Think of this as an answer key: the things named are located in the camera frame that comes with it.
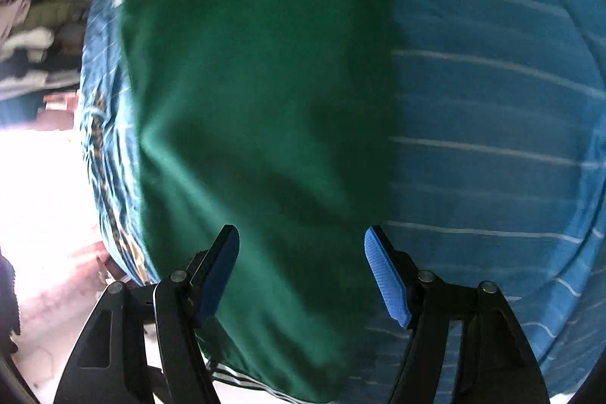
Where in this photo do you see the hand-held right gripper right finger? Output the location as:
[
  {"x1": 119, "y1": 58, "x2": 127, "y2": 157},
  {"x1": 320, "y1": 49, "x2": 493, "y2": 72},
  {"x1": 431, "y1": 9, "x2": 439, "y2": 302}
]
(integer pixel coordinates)
[{"x1": 364, "y1": 225, "x2": 552, "y2": 404}]

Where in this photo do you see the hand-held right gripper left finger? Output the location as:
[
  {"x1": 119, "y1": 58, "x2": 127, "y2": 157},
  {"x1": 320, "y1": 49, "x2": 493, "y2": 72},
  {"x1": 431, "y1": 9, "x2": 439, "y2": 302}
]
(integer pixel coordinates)
[{"x1": 53, "y1": 224, "x2": 241, "y2": 404}]

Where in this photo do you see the green varsity jacket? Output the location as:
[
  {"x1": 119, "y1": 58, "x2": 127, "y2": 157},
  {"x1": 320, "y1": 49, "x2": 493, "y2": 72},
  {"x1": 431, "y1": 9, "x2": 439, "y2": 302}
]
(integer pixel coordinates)
[{"x1": 114, "y1": 0, "x2": 404, "y2": 404}]

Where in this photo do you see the blue striped bed sheet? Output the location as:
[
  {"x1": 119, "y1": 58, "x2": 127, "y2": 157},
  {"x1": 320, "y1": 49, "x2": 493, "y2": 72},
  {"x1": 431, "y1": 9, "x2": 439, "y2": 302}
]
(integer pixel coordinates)
[{"x1": 78, "y1": 0, "x2": 606, "y2": 404}]

